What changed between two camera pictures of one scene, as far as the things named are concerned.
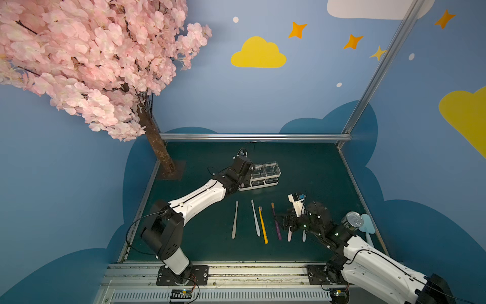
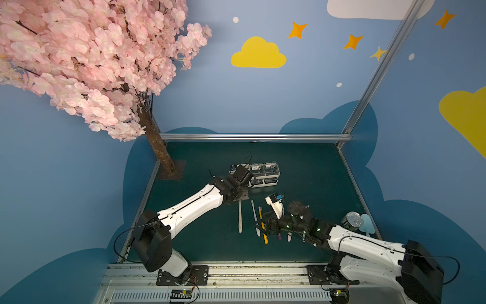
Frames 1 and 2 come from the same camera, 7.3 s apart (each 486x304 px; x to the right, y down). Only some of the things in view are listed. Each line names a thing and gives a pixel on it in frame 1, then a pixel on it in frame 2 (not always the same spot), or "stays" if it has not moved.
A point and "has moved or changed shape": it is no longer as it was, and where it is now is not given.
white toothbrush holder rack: x=264 y=175 stays
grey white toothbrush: x=233 y=234 has moved or changed shape
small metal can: x=352 y=220 stays
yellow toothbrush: x=265 y=232 stays
